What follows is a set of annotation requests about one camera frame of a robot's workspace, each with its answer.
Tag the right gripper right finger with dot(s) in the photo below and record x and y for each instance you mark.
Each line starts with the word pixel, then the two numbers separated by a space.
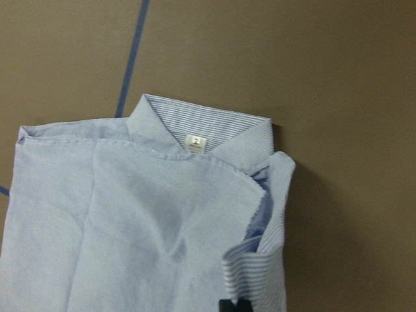
pixel 244 303

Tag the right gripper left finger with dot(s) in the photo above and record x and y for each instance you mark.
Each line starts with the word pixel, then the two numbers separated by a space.
pixel 226 305

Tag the blue striped button shirt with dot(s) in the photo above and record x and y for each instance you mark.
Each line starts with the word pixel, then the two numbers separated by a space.
pixel 178 207

